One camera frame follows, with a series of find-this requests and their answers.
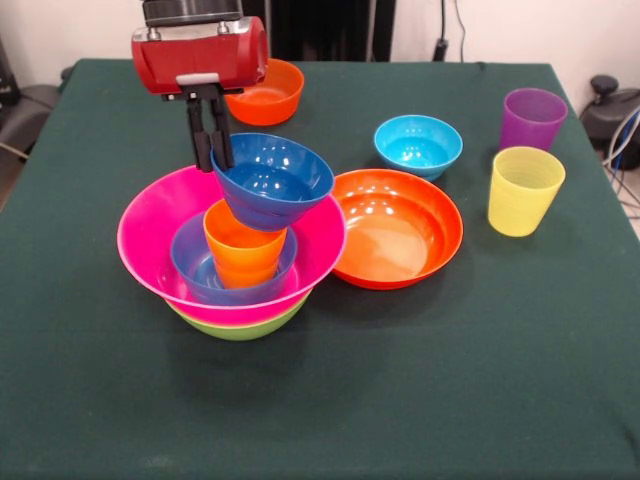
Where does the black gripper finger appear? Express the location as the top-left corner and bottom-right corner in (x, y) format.
(204, 84), (236, 170)
(180, 84), (216, 174)

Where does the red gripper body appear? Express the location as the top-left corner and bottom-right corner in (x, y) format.
(130, 15), (271, 100)

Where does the dark blue ribbed bowl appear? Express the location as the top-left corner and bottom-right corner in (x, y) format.
(210, 132), (336, 233)

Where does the orange plastic cup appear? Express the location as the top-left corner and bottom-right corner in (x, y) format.
(214, 257), (280, 290)
(202, 198), (289, 274)

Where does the large pink plastic bowl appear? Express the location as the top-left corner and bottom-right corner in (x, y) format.
(116, 164), (348, 329)

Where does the light blue translucent bowl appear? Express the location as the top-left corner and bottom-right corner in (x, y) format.
(170, 212), (300, 307)

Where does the orange translucent bowl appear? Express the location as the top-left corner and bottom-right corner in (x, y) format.
(224, 57), (305, 127)

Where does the dark grey chair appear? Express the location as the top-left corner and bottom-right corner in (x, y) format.
(0, 83), (60, 151)

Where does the cyan ribbed bowl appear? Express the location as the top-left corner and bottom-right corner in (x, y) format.
(373, 114), (464, 182)

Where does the green plastic bowl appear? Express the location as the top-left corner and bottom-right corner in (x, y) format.
(164, 292), (312, 343)

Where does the red-orange shallow bowl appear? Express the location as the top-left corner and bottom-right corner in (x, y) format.
(330, 168), (465, 290)

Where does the dark green table cloth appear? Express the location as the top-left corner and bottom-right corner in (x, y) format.
(0, 58), (640, 480)

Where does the yellow plastic cup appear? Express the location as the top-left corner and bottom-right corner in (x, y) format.
(487, 145), (567, 238)

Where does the purple plastic cup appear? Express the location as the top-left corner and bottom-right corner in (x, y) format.
(499, 87), (569, 153)

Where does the black floor device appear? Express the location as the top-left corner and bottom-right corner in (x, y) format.
(579, 74), (640, 147)

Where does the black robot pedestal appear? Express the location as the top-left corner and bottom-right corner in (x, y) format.
(242, 0), (397, 63)

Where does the black cable with plug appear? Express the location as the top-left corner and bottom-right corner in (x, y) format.
(432, 0), (450, 63)

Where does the bundle of floor cables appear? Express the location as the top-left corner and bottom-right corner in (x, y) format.
(602, 108), (640, 221)

